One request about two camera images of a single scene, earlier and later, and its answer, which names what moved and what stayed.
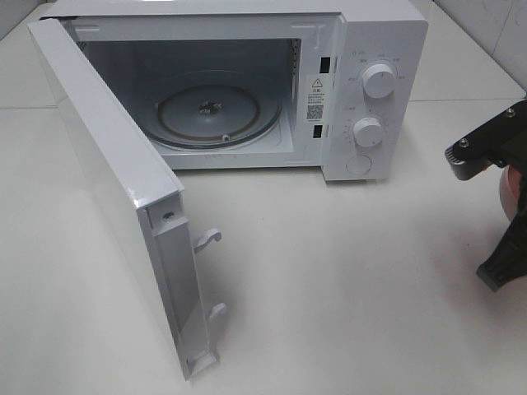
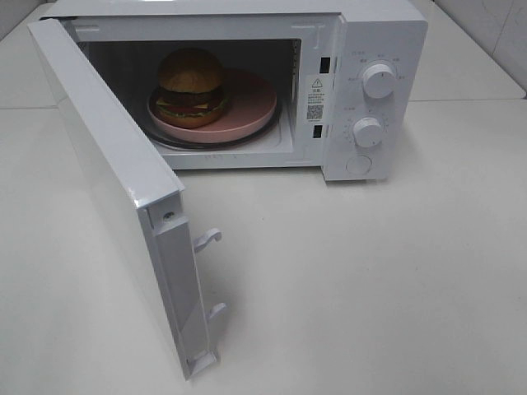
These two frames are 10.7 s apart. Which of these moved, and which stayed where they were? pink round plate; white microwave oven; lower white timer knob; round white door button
Moved: pink round plate
Stayed: white microwave oven; lower white timer knob; round white door button
